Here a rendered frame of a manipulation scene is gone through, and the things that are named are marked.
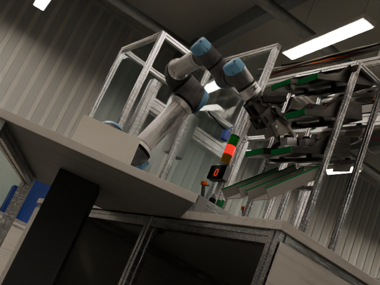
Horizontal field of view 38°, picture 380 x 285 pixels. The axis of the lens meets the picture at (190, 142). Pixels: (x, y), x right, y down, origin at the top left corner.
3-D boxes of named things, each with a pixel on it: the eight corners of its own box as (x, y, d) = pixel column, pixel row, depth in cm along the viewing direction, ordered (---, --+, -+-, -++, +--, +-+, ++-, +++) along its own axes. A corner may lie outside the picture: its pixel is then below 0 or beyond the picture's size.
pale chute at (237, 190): (241, 198, 204) (238, 186, 204) (224, 199, 216) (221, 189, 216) (298, 175, 217) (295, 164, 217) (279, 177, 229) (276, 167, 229)
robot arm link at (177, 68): (168, 57, 250) (210, 30, 204) (184, 74, 252) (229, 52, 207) (151, 73, 247) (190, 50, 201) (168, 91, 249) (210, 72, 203)
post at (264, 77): (206, 222, 257) (275, 47, 288) (202, 221, 259) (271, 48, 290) (210, 225, 258) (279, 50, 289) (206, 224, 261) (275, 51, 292)
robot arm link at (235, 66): (232, 57, 205) (242, 54, 197) (249, 82, 207) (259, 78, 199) (217, 69, 203) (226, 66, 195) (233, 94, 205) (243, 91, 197)
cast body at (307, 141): (303, 154, 207) (302, 135, 208) (296, 155, 211) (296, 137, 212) (321, 155, 211) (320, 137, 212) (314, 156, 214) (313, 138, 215)
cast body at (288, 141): (285, 152, 204) (284, 134, 205) (277, 154, 207) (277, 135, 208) (302, 154, 207) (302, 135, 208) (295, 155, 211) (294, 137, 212)
